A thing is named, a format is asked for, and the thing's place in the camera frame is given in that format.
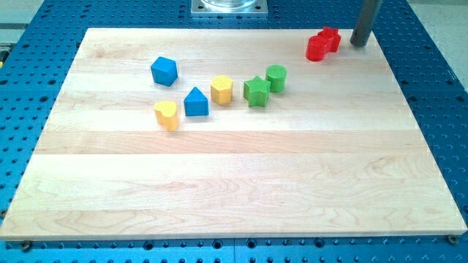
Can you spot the blue triangle block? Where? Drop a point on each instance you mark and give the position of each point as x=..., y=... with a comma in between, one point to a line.
x=195, y=103

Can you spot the left board clamp screw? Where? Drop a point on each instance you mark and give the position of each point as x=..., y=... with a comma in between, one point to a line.
x=25, y=246

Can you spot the right board clamp screw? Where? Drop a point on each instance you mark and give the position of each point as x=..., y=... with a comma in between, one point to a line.
x=452, y=239

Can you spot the red star block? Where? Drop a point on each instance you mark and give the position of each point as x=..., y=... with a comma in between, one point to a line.
x=332, y=37

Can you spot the wooden board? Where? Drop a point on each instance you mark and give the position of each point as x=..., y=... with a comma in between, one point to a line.
x=337, y=153

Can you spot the yellow heart block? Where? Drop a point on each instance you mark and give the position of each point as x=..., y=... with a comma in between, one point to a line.
x=166, y=113

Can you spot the yellow hexagon block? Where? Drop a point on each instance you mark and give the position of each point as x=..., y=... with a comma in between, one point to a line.
x=221, y=89

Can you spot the blue cube block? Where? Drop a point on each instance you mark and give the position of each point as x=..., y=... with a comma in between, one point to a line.
x=164, y=71

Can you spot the green cylinder block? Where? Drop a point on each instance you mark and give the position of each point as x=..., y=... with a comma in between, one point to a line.
x=276, y=75

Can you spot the green star block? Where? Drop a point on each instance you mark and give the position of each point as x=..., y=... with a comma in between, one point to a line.
x=256, y=92

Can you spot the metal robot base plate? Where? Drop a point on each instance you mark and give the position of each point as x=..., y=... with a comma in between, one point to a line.
x=229, y=7

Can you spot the red cylinder block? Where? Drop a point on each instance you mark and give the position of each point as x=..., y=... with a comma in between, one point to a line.
x=316, y=49

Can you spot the board clamp screw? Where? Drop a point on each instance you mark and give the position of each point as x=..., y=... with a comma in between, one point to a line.
x=452, y=239
x=25, y=246

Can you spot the grey pusher rod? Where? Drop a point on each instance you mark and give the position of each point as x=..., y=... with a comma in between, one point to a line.
x=365, y=22

